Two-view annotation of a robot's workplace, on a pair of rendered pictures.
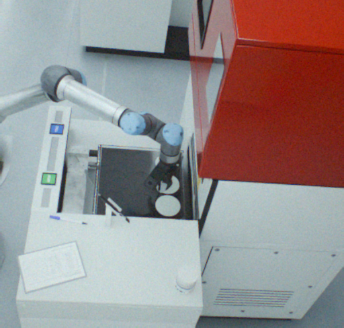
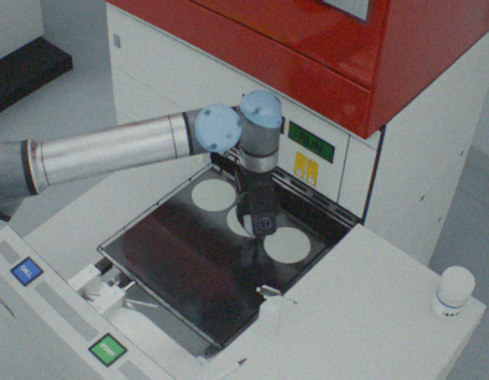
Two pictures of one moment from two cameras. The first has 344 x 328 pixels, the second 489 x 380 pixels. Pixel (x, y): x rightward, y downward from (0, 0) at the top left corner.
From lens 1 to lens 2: 105 cm
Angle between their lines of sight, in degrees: 27
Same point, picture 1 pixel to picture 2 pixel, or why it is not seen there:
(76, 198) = (161, 346)
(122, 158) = (150, 238)
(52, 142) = (43, 295)
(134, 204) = (247, 283)
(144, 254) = (362, 321)
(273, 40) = not seen: outside the picture
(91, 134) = (54, 249)
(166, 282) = (426, 324)
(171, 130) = (262, 104)
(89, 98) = (104, 145)
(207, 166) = (377, 108)
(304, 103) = not seen: outside the picture
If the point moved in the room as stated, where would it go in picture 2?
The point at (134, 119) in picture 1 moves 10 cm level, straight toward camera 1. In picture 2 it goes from (225, 115) to (271, 146)
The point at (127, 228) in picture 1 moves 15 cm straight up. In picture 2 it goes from (301, 314) to (309, 266)
